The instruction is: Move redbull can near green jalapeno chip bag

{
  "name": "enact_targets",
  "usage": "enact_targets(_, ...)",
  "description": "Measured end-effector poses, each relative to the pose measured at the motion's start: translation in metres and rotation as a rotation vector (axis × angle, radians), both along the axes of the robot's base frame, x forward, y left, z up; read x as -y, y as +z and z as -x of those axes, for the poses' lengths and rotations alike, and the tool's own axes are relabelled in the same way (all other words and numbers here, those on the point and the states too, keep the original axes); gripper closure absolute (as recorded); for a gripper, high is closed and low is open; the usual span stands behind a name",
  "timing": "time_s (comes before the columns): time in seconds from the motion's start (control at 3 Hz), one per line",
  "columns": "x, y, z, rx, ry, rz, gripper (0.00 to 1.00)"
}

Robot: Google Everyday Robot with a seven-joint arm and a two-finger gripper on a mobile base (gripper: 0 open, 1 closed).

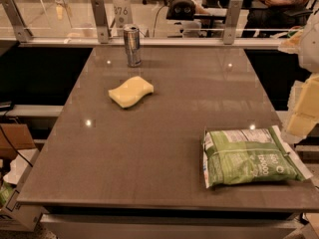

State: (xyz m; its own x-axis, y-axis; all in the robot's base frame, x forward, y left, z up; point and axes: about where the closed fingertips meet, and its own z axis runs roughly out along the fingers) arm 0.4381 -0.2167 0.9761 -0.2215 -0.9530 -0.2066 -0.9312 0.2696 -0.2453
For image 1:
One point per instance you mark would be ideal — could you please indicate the white numbered post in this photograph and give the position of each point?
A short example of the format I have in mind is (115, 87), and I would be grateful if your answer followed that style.
(123, 15)

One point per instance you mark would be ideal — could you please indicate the middle metal glass bracket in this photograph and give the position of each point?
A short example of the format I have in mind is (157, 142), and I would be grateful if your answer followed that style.
(102, 25)

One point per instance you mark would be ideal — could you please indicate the right metal glass bracket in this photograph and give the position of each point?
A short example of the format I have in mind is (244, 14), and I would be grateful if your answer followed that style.
(231, 20)

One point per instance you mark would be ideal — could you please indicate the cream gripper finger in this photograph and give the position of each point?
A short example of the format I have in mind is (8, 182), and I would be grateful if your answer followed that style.
(291, 45)
(303, 107)

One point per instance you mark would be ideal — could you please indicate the metal glass bracket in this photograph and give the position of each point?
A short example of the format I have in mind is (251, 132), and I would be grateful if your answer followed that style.
(231, 20)
(21, 31)
(102, 25)

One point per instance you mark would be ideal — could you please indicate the yellow sponge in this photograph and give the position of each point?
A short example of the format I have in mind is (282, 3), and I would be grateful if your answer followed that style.
(131, 91)

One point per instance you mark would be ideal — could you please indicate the cardboard box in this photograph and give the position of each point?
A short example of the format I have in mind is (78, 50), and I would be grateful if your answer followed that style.
(14, 137)

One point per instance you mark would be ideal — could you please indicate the silver redbull can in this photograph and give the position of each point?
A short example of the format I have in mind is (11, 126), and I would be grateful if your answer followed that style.
(132, 44)

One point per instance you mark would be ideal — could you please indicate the green jalapeno chip bag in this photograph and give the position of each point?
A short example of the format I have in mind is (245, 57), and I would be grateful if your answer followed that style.
(239, 156)

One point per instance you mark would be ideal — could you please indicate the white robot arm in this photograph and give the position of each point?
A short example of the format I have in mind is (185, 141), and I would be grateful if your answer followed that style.
(308, 58)

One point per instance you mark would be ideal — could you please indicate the seated person dark clothes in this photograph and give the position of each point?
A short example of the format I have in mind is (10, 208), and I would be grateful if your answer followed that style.
(273, 17)

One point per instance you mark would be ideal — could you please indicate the black VR headset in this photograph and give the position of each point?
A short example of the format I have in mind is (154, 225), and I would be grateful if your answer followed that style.
(181, 10)

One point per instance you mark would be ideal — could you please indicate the left metal glass bracket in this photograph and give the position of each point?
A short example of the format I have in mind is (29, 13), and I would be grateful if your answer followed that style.
(21, 31)

